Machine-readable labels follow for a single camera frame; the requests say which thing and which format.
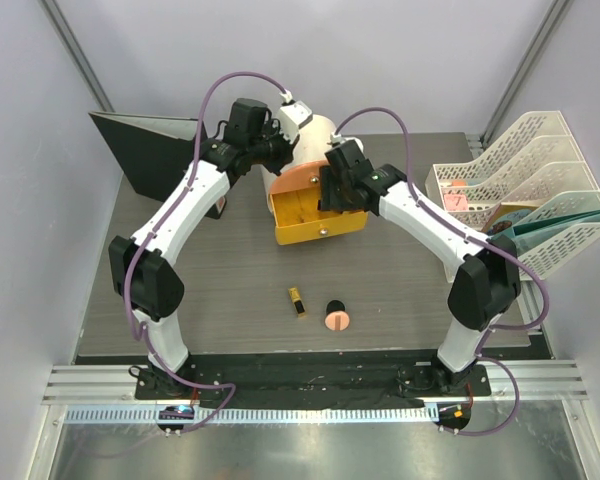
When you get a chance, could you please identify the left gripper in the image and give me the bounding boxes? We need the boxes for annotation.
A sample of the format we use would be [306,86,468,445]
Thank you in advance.
[249,119,300,178]

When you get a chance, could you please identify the white round drawer organizer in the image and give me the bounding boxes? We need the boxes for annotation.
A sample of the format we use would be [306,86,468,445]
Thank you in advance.
[259,113,366,246]

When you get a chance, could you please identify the yellow drawer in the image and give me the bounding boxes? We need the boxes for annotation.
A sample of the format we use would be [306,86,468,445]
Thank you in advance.
[270,188,368,246]

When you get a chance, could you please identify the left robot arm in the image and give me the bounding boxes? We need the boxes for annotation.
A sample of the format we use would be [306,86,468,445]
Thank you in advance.
[109,98,336,399]

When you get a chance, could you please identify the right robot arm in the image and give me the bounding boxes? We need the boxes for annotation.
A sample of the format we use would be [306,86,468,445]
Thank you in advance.
[318,139,520,395]

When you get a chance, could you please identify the gold black lipstick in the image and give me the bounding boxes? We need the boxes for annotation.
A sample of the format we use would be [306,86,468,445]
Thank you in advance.
[288,287,307,318]

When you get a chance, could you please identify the black lever arch binder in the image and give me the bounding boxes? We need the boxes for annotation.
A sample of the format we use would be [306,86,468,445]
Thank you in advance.
[89,111,207,202]

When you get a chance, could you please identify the black round jar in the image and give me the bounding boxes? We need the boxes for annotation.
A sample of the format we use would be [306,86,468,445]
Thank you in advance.
[326,299,346,315]

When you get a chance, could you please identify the pink powder puff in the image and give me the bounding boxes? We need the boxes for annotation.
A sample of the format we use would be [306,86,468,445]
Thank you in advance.
[324,310,350,332]

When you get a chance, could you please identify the pink sticky note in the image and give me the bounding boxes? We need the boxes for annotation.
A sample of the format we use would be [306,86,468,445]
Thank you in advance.
[443,193,469,212]

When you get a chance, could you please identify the colourful book in rack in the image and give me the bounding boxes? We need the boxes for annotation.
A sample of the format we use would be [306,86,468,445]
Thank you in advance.
[481,201,541,236]

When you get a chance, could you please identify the teal folder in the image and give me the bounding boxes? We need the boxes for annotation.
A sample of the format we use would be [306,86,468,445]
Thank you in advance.
[486,209,600,262]

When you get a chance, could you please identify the white mesh file rack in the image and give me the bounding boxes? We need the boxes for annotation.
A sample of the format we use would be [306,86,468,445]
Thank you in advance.
[425,111,600,279]

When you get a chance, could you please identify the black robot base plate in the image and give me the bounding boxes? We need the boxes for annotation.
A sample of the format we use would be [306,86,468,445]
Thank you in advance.
[128,350,492,410]

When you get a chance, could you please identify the white slotted cable duct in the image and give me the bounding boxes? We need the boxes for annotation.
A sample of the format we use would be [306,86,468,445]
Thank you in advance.
[65,404,439,425]

